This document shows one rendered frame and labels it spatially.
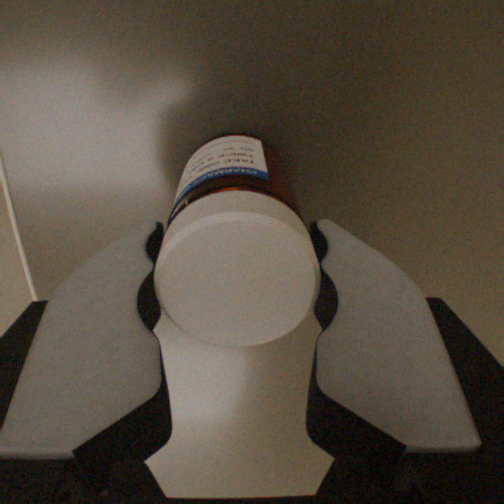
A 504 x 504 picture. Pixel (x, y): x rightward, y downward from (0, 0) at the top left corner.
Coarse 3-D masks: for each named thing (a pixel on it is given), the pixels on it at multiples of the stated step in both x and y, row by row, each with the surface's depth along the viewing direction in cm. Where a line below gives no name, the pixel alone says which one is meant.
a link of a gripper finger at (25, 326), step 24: (24, 312) 8; (24, 336) 7; (0, 360) 7; (24, 360) 7; (0, 384) 6; (0, 408) 6; (0, 432) 5; (0, 480) 5; (24, 480) 5; (48, 480) 5; (72, 480) 5
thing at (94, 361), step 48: (144, 240) 10; (96, 288) 9; (144, 288) 9; (48, 336) 7; (96, 336) 7; (144, 336) 7; (48, 384) 6; (96, 384) 6; (144, 384) 6; (48, 432) 5; (96, 432) 6; (144, 432) 6; (96, 480) 6
